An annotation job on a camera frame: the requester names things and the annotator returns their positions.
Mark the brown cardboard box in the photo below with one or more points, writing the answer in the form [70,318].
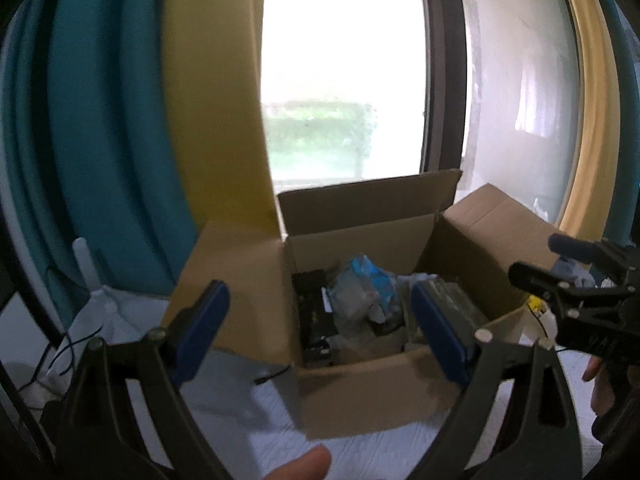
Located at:
[412,227]

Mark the person's right hand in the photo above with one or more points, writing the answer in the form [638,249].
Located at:
[602,396]

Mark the black snack packet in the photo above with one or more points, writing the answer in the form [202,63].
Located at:
[316,325]

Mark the yellow curtain left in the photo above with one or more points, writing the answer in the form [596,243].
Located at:
[211,73]

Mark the white small appliance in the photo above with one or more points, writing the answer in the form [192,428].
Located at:
[544,321]

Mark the white tablecloth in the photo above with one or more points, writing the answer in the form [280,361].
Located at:
[252,428]

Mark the clear zip snack bag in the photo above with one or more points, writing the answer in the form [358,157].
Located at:
[356,342]

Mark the dark window frame post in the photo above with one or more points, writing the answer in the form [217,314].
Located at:
[447,75]

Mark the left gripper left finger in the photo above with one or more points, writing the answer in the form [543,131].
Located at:
[95,432]

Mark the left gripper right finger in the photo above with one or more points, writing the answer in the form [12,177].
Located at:
[539,436]

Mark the teal curtain left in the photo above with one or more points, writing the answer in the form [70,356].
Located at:
[85,149]

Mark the yellow curtain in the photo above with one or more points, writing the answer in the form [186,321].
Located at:
[586,210]
[211,73]

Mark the yellow curtain right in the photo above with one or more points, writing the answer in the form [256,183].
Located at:
[586,210]

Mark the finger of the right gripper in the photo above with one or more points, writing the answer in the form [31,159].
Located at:
[558,293]
[572,248]

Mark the person's left hand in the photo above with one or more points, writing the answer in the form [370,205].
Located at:
[313,465]

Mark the white wifi router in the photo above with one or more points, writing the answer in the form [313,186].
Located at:
[103,303]

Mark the light blue snack bag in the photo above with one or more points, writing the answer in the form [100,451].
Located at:
[360,291]

